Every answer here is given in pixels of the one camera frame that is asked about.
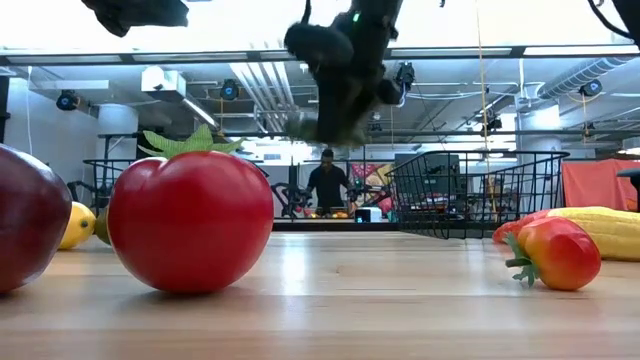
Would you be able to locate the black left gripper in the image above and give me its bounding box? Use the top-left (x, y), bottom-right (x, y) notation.
top-left (80, 0), bottom-right (191, 39)

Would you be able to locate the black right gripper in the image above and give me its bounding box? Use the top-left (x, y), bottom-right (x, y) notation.
top-left (283, 0), bottom-right (405, 147)

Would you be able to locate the large red tomato green leaf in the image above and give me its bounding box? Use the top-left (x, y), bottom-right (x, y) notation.
top-left (106, 123), bottom-right (276, 295)

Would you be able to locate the green avocado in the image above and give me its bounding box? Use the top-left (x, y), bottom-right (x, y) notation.
top-left (93, 205), bottom-right (115, 246)

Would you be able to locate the yellow lemon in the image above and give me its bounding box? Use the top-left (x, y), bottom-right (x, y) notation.
top-left (58, 201), bottom-right (97, 251)

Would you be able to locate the small orange red tomato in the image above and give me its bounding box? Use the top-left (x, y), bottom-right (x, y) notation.
top-left (503, 215), bottom-right (603, 292)

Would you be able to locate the yellow corn cob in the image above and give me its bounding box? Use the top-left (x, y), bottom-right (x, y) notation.
top-left (547, 205), bottom-right (640, 263)

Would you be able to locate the person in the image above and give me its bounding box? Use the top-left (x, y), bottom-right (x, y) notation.
top-left (304, 147), bottom-right (352, 217)

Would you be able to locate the colourful poster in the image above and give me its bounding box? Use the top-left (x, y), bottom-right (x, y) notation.
top-left (349, 162), bottom-right (396, 206)

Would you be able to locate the white ceiling unit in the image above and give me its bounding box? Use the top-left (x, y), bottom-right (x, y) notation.
top-left (140, 66), bottom-right (187, 99)

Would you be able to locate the black ceiling spotlight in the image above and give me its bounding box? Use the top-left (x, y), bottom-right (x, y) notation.
top-left (394, 62), bottom-right (416, 91)
top-left (54, 89), bottom-right (81, 112)
top-left (579, 78), bottom-right (604, 99)
top-left (219, 78), bottom-right (241, 102)

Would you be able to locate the white box device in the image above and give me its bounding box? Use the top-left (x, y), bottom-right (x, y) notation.
top-left (354, 206), bottom-right (384, 224)

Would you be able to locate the dark red apple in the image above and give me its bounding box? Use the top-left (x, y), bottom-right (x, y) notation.
top-left (0, 143), bottom-right (74, 295)

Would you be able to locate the orange cloth partition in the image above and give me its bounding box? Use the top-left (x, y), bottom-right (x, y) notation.
top-left (562, 158), bottom-right (640, 212)

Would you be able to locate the black metal rig frame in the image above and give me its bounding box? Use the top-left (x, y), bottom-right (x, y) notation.
top-left (269, 218), bottom-right (401, 233)

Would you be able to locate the silver ventilation duct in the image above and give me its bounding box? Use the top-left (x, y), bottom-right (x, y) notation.
top-left (537, 55), bottom-right (636, 101)

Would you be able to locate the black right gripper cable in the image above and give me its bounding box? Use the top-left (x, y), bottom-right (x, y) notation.
top-left (587, 0), bottom-right (632, 40)

